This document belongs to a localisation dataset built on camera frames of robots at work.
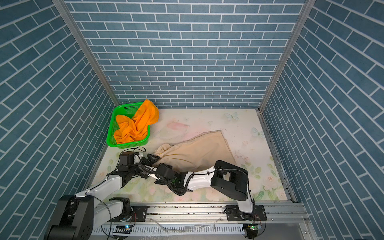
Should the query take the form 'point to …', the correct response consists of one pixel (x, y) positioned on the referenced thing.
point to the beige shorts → (196, 152)
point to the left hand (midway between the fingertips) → (158, 162)
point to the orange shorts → (131, 129)
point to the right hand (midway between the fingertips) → (154, 166)
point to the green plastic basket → (128, 109)
